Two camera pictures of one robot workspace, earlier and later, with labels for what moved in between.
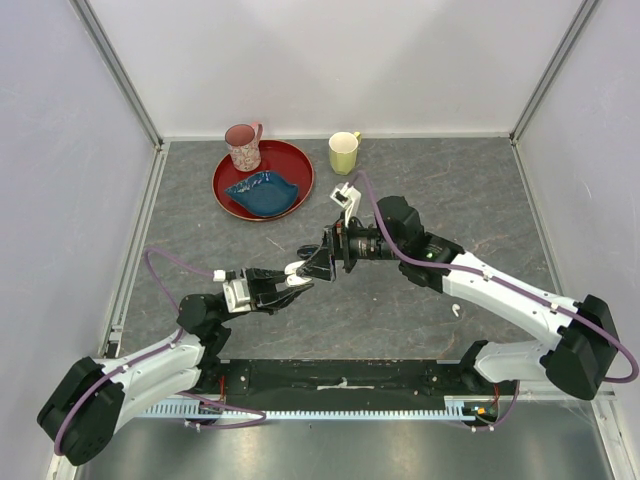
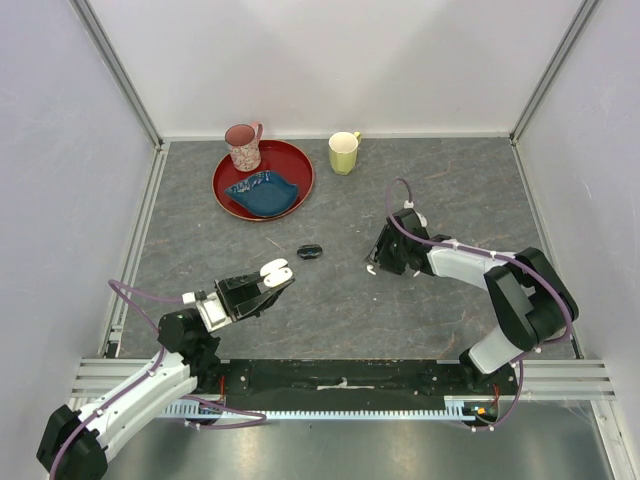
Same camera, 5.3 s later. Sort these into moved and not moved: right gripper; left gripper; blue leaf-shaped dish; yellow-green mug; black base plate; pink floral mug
Moved: right gripper; left gripper
Not moved: black base plate; yellow-green mug; blue leaf-shaped dish; pink floral mug
